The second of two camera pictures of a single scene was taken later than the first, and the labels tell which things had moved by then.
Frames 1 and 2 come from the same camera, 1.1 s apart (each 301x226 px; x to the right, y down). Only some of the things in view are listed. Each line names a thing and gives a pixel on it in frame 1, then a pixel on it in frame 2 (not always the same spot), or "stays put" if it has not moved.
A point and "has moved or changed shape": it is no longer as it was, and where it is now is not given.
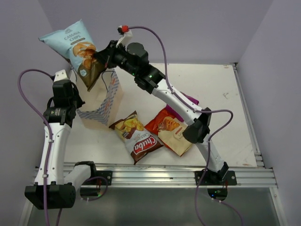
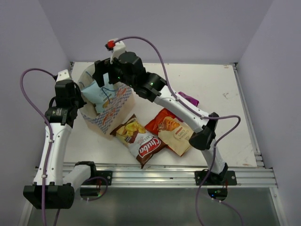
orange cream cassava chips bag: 170,129 stays put
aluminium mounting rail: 181,174 stays put
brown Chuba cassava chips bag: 139,142 has moved or changed shape
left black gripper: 79,102 stays put
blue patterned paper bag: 104,102 has moved or changed shape
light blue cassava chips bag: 75,44 → 98,95
